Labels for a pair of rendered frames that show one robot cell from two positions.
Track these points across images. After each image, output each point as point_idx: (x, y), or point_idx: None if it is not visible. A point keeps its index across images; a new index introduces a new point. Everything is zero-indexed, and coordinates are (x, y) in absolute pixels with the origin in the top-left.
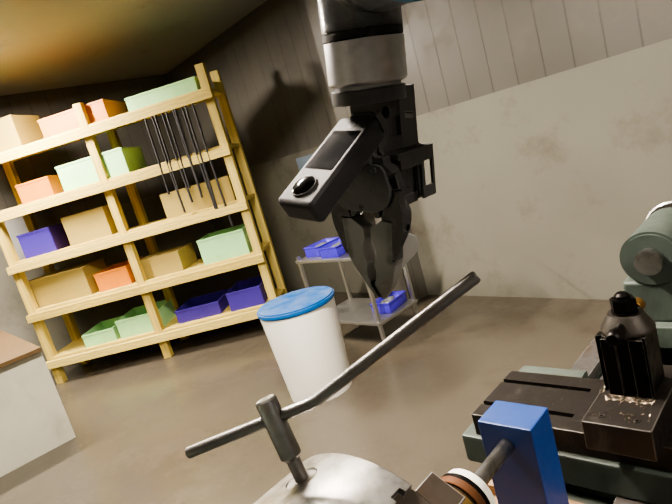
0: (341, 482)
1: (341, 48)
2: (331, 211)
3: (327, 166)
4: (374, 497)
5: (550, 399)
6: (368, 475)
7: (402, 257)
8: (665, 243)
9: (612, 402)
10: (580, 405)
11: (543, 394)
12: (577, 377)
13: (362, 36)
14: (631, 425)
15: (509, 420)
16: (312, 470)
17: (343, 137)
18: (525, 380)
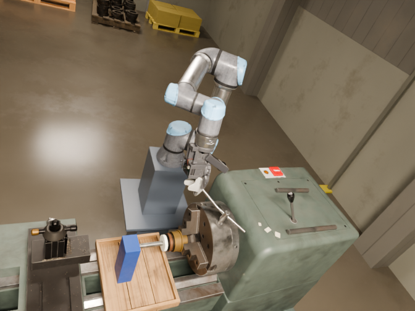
0: (213, 211)
1: None
2: (208, 180)
3: (218, 159)
4: (209, 207)
5: (55, 293)
6: (207, 210)
7: None
8: None
9: (72, 250)
10: (57, 279)
11: (51, 299)
12: (26, 294)
13: (202, 134)
14: (86, 240)
15: (135, 241)
16: (216, 222)
17: (212, 155)
18: None
